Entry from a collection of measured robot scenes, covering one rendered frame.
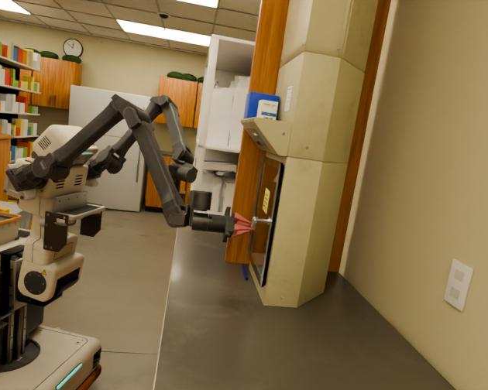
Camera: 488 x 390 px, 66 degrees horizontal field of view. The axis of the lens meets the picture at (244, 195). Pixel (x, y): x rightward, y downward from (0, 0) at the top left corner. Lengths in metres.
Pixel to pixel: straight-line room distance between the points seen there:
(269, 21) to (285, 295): 0.98
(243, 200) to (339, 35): 0.69
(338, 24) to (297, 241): 0.64
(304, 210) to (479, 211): 0.45
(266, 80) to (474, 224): 0.86
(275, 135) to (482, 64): 0.56
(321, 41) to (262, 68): 0.38
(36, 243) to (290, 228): 1.09
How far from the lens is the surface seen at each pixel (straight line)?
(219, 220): 1.19
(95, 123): 1.42
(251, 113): 1.29
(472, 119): 1.17
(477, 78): 1.20
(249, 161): 1.48
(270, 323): 1.14
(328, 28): 1.19
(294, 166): 1.13
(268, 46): 1.51
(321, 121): 1.15
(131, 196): 6.14
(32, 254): 1.81
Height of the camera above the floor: 1.46
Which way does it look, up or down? 9 degrees down
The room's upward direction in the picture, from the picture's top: 8 degrees clockwise
